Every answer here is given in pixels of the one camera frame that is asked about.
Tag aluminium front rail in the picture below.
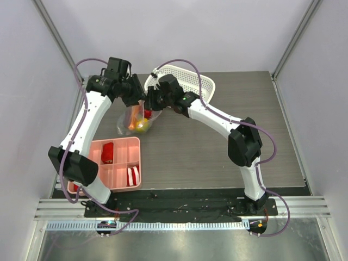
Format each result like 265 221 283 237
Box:
34 196 331 223

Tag clear pink zip top bag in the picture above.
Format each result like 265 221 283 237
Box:
116 101 162 136

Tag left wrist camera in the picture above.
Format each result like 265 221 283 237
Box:
104 57 132 79

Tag aluminium corner post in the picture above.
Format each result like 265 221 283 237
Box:
32 0 82 82
271 0 322 81

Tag right aluminium corner post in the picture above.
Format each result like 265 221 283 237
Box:
271 0 322 81

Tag white perforated plastic basket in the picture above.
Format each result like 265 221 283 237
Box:
144 64 215 103

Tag red white striped fake food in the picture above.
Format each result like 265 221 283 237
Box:
127 166 141 187

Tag pink divided organizer tray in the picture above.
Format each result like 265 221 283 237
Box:
66 136 142 195

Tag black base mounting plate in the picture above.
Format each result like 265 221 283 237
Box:
84 197 277 218

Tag left aluminium corner post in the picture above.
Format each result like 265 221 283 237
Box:
32 0 82 82

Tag slotted grey cable duct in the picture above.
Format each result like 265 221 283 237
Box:
46 220 250 232

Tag red plush fake food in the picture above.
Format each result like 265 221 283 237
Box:
101 142 114 164

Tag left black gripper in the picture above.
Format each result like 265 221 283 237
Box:
119 74 148 107

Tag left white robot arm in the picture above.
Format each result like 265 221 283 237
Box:
48 74 145 217

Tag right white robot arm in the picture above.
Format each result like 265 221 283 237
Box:
145 73 268 215

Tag red fake food under arm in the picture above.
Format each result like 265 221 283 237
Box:
73 184 79 192

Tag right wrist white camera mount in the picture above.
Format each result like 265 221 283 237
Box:
148 67 160 90

